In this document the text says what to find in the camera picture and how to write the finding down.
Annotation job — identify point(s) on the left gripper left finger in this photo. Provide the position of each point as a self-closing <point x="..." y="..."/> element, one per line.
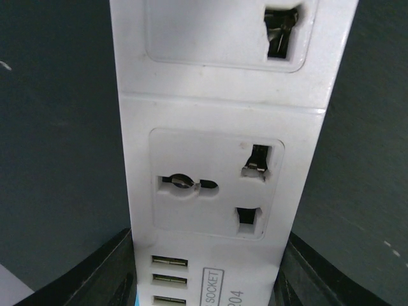
<point x="106" y="277"/>

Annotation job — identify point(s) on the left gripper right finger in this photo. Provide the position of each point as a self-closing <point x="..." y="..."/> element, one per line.
<point x="306" y="278"/>

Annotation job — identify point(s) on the white power strip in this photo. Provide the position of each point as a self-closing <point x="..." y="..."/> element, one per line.
<point x="221" y="106"/>

